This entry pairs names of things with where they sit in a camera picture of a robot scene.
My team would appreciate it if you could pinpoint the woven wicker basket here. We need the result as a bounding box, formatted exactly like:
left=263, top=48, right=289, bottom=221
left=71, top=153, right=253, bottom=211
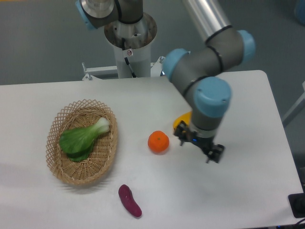
left=46, top=99, right=118, bottom=185

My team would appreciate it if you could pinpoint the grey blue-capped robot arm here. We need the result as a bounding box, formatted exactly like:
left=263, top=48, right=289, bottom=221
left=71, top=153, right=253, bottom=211
left=76, top=0, right=255, bottom=162

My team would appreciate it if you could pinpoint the purple sweet potato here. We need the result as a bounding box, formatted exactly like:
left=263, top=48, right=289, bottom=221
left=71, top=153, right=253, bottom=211
left=118, top=184, right=142, bottom=218

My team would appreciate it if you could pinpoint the green bok choy vegetable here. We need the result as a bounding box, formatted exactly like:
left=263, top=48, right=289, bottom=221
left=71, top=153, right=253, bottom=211
left=59, top=117, right=110, bottom=162

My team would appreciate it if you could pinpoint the white table leg frame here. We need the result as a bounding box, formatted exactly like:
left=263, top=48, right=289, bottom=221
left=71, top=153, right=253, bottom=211
left=281, top=82, right=305, bottom=128

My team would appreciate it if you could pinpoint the yellow mango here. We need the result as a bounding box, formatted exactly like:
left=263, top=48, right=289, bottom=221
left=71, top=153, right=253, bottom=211
left=173, top=112, right=192, bottom=130

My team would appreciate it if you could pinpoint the orange tangerine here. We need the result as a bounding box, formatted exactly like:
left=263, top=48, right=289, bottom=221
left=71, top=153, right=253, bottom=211
left=147, top=130, right=170, bottom=155

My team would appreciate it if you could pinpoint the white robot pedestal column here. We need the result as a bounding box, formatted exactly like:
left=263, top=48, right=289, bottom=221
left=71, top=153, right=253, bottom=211
left=104, top=13, right=157, bottom=79

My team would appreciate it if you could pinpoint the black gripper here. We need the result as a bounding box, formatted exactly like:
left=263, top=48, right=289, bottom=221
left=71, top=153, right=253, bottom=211
left=173, top=121, right=225, bottom=164

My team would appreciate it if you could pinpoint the black box at table edge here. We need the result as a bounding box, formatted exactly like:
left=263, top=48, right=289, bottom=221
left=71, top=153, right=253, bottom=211
left=288, top=193, right=305, bottom=219

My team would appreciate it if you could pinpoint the black pedestal cable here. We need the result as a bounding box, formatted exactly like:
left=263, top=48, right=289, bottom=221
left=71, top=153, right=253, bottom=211
left=121, top=37, right=138, bottom=78

